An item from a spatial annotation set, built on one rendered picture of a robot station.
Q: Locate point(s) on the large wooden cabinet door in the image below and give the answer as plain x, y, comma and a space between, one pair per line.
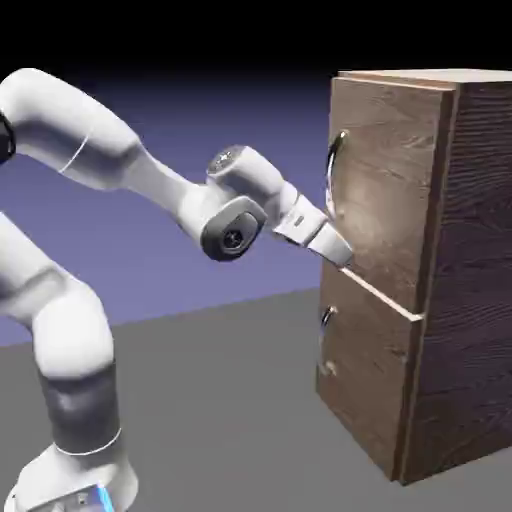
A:
388, 192

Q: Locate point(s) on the brown wooden cabinet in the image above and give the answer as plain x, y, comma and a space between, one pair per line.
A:
468, 280

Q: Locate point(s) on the small wooden cabinet door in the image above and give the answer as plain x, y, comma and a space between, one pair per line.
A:
368, 376

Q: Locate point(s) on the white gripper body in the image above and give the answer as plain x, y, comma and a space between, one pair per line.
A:
330, 243

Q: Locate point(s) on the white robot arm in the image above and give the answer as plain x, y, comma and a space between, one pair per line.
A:
100, 140

